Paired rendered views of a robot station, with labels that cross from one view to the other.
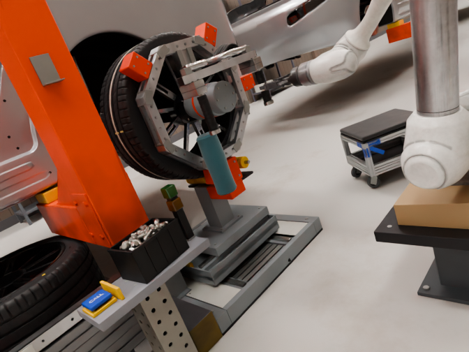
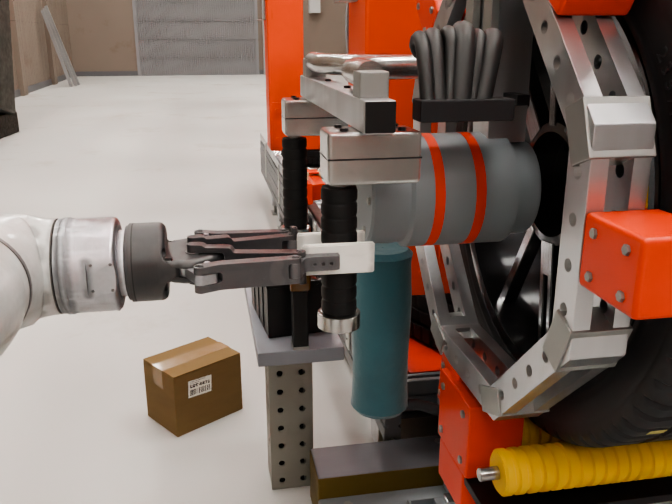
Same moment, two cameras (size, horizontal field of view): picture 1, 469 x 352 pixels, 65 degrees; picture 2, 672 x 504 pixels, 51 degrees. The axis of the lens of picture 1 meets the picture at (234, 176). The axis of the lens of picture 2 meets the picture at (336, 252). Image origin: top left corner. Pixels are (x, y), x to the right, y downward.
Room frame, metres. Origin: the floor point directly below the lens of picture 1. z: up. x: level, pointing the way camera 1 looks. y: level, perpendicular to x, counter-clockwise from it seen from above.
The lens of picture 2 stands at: (1.92, -0.83, 1.04)
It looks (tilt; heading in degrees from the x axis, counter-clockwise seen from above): 17 degrees down; 120
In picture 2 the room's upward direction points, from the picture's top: straight up
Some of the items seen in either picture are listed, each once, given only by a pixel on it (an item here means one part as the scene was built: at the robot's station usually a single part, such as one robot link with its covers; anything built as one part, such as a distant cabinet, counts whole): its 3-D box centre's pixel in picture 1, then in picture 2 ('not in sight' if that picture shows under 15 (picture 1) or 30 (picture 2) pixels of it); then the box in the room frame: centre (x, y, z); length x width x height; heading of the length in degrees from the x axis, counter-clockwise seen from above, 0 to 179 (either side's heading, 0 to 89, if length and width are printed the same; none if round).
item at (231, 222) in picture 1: (216, 207); not in sight; (1.78, 0.14, 0.32); 0.40 x 0.30 x 0.28; 131
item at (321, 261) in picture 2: not in sight; (314, 265); (1.59, -0.30, 0.83); 0.05 x 0.03 x 0.01; 40
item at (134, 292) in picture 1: (147, 275); (288, 315); (1.10, 0.38, 0.44); 0.43 x 0.17 x 0.03; 131
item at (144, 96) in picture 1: (199, 103); (494, 186); (1.65, 0.03, 0.85); 0.54 x 0.07 x 0.54; 131
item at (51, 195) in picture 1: (55, 191); not in sight; (1.69, 0.80, 0.71); 0.14 x 0.14 x 0.05; 41
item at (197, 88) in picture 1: (192, 89); (314, 115); (1.39, 0.03, 0.93); 0.09 x 0.05 x 0.05; 41
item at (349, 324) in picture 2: (263, 86); (338, 253); (1.59, -0.25, 0.83); 0.04 x 0.04 x 0.16
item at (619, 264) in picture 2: (243, 83); (646, 261); (1.86, -0.20, 0.85); 0.09 x 0.08 x 0.07; 131
